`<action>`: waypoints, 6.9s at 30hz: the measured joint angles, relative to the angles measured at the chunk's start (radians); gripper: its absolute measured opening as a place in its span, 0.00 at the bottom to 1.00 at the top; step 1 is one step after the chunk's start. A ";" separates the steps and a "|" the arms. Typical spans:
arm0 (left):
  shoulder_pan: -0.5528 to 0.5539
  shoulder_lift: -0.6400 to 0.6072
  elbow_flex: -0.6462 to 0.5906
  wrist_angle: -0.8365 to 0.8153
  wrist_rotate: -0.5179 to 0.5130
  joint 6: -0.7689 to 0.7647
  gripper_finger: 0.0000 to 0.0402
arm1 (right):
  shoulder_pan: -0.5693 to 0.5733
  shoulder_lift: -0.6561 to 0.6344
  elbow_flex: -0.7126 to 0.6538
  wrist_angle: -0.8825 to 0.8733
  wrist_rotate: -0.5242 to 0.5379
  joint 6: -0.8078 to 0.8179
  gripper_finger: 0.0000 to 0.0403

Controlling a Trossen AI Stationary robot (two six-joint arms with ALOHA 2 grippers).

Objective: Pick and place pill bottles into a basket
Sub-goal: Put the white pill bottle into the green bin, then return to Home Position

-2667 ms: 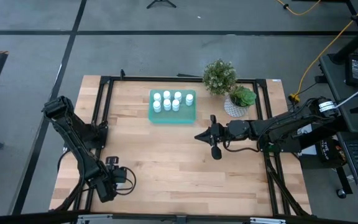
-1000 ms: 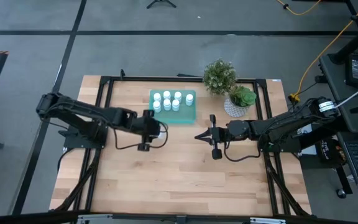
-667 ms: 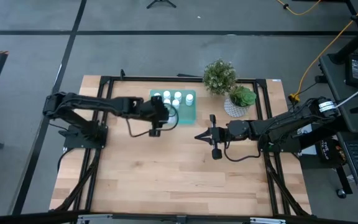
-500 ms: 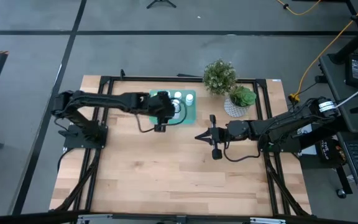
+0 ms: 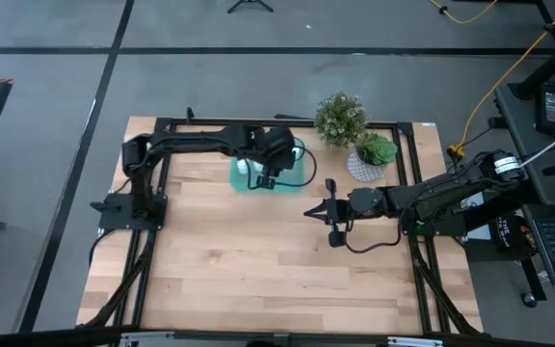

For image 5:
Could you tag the black tripod legs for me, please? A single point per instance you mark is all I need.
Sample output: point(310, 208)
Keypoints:
point(249, 2)

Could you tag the teal translucent plastic basket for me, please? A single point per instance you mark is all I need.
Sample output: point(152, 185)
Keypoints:
point(236, 183)

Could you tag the black power adapter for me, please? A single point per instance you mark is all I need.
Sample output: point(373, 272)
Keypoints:
point(554, 108)

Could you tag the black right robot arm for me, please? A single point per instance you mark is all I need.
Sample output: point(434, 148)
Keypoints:
point(441, 193)

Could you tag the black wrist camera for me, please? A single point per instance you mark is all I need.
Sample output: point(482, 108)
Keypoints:
point(336, 239)
point(266, 182)

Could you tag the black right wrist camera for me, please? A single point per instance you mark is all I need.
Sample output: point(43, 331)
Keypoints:
point(336, 239)

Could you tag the white paper sheet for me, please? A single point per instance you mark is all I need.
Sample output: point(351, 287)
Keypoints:
point(480, 232)

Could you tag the succulent in white triangle-pattern pot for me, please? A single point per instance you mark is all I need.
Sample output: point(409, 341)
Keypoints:
point(376, 149)

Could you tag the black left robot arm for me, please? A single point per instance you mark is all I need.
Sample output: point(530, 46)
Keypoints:
point(186, 140)

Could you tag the black desk foot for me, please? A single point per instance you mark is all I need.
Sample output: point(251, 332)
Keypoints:
point(552, 65)

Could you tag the black bag with print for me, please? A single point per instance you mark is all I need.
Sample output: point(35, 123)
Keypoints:
point(511, 236)

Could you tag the black aluminium table frame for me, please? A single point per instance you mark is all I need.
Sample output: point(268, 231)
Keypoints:
point(200, 120)

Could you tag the black side desk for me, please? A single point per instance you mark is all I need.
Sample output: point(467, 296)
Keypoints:
point(523, 125)

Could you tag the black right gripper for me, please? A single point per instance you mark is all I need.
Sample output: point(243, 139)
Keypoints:
point(342, 209)

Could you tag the black crossbeam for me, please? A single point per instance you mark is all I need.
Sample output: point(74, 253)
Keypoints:
point(41, 339)

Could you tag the white-flowered plant in black pot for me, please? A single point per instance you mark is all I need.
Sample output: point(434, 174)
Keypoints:
point(340, 120)

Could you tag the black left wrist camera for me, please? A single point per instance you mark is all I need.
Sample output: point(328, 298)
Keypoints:
point(266, 182)

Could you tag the black caster wheel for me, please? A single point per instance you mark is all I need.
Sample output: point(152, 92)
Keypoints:
point(529, 300)

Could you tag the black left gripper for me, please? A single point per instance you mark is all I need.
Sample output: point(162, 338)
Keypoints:
point(275, 147)

